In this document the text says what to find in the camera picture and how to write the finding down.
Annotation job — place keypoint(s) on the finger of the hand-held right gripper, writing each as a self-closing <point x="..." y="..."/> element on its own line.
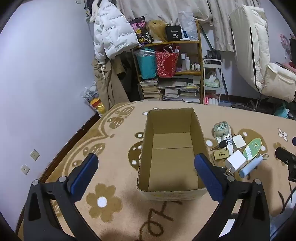
<point x="286" y="155"/>

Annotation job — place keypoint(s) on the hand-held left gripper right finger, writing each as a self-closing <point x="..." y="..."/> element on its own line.
<point x="208" y="179"/>

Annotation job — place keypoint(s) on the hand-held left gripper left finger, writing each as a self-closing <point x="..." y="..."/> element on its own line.
<point x="83" y="176"/>

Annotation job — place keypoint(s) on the white charger plug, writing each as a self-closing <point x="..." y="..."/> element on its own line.
<point x="234" y="162"/>

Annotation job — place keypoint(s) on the pale blue cylindrical power bank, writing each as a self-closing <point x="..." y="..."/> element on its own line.
<point x="251" y="166"/>

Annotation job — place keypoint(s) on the cardboard box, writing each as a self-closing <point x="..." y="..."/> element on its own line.
<point x="172" y="162"/>

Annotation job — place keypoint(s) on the white printed card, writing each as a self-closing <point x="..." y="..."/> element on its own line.
<point x="230" y="141"/>

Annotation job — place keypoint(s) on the gold rectangular key tag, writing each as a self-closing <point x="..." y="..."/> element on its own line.
<point x="221" y="155"/>

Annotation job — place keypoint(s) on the green oval card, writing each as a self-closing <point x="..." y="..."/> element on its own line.
<point x="253" y="148"/>

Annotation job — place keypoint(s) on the black car key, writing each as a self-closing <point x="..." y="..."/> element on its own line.
<point x="223" y="144"/>

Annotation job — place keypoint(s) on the white square pad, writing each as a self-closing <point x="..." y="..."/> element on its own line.
<point x="239" y="141"/>

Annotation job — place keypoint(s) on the pale green patterned case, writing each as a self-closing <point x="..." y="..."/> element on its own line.
<point x="220" y="128"/>

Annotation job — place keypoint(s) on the bag of plush toys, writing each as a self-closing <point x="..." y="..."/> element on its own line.
<point x="93" y="97"/>

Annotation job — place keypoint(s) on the pile of magazines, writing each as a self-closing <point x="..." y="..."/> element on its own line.
<point x="182" y="90"/>

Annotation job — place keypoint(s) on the beige hanging trousers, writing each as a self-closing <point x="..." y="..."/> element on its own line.
<point x="104" y="83"/>

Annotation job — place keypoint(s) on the green tissue pack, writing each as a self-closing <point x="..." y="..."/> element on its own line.
<point x="211" y="83"/>

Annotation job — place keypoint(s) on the white metal cart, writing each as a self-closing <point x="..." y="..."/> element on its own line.
<point x="219" y="76"/>

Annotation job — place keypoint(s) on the white and orange plush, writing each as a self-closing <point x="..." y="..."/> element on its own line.
<point x="211" y="75"/>

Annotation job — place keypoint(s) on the stack of old books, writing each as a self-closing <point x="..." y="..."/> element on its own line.
<point x="150" y="89"/>

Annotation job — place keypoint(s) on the cream padded chair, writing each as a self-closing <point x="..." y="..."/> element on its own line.
<point x="259" y="46"/>

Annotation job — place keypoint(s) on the pink desk fan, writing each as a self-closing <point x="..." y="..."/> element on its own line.
<point x="285" y="41"/>

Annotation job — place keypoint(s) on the white bottle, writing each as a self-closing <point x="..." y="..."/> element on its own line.
<point x="188" y="63"/>

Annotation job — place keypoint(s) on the brown hanging coat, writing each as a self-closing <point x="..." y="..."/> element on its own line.
<point x="126" y="67"/>

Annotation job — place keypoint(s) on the tall clear bottle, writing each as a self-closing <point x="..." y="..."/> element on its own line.
<point x="183" y="62"/>

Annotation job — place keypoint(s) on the red gift bag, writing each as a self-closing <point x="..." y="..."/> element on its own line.
<point x="166" y="63"/>

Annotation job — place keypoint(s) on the teal bag in plastic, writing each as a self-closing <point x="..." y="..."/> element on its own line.
<point x="146" y="64"/>

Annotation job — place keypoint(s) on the wooden shelf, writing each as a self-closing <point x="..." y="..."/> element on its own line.
<point x="198" y="46"/>

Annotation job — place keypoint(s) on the green pole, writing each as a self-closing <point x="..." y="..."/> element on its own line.
<point x="207" y="38"/>

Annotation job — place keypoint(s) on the pale floral curtain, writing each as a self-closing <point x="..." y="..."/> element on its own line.
<point x="219" y="23"/>

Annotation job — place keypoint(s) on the white puffer jacket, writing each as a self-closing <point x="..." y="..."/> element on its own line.
<point x="113" y="30"/>

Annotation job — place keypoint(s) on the black box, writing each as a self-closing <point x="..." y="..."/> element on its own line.
<point x="174" y="33"/>

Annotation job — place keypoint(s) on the white plastic bag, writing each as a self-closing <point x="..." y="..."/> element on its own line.
<point x="188" y="25"/>

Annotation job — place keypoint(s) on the blonde wig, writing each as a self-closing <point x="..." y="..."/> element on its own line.
<point x="158" y="30"/>

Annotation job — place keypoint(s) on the black patterned bag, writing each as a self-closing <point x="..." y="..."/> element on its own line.
<point x="141" y="30"/>

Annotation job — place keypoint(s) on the white wall socket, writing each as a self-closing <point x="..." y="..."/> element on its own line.
<point x="34" y="154"/>
<point x="24" y="169"/>

